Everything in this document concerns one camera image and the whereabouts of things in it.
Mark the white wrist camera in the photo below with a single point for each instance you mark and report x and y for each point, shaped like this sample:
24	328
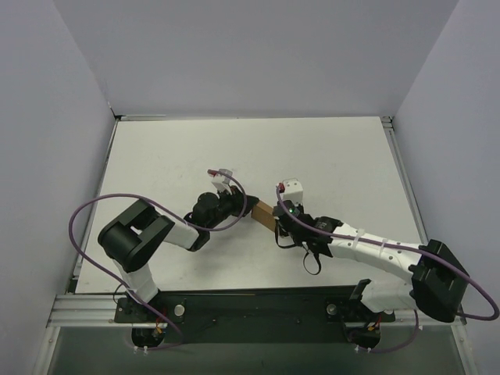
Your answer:
291	190
221	180

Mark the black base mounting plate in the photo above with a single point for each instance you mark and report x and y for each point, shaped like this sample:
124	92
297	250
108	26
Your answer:
296	315

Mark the aluminium frame rail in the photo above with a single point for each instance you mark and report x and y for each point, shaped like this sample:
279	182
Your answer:
430	279

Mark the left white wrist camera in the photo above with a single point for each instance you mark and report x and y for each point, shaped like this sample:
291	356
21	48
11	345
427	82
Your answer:
221	180

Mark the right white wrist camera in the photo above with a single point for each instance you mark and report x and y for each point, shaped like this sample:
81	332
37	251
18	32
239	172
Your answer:
291	190

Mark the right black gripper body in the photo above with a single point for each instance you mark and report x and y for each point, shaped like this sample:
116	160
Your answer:
282	216

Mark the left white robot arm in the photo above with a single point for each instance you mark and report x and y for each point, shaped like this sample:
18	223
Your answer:
132	238

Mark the brown cardboard box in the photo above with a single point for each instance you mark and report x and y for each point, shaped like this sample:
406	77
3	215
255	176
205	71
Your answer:
263	214

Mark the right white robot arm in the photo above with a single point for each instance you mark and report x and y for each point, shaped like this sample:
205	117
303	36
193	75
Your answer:
427	273

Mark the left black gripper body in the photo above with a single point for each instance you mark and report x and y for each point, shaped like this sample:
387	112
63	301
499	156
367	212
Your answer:
239	200

